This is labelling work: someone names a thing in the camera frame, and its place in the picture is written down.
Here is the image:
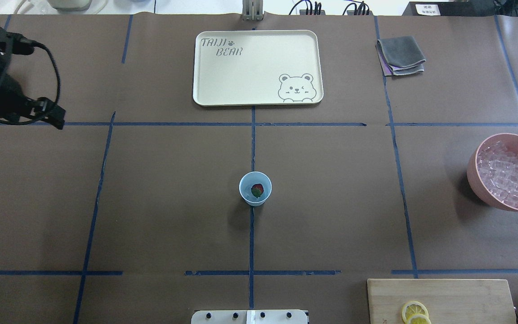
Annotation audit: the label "lemon slices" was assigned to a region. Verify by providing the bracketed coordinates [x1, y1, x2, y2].
[401, 300, 432, 324]

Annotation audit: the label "cream bear tray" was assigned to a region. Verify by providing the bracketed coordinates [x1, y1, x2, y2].
[192, 30, 324, 107]

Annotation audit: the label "red strawberry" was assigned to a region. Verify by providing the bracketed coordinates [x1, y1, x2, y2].
[250, 183, 264, 198]

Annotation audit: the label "white pillar mount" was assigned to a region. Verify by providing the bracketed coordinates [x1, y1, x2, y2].
[191, 309, 310, 324]

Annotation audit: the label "light blue plastic cup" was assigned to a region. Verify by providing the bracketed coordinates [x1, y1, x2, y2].
[238, 171, 272, 207]

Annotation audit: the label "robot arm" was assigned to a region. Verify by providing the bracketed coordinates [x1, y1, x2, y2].
[0, 43, 66, 131]

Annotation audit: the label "ice cubes in bowl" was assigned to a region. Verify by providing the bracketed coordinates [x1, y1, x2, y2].
[476, 141, 518, 208]

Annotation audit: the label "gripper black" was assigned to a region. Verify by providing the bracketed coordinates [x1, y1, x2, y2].
[0, 74, 66, 130]

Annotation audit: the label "grey folded cloth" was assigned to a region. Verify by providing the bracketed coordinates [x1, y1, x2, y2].
[376, 36, 426, 77]

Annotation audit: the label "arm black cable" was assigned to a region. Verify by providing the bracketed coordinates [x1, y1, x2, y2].
[0, 43, 62, 126]

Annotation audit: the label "pink bowl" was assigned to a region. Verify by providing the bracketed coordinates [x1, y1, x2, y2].
[467, 133, 518, 212]

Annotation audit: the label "wooden cutting board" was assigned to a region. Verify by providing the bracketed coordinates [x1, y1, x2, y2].
[366, 279, 517, 324]

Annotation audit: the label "aluminium frame post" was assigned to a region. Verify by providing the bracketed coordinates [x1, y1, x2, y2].
[242, 0, 264, 21]

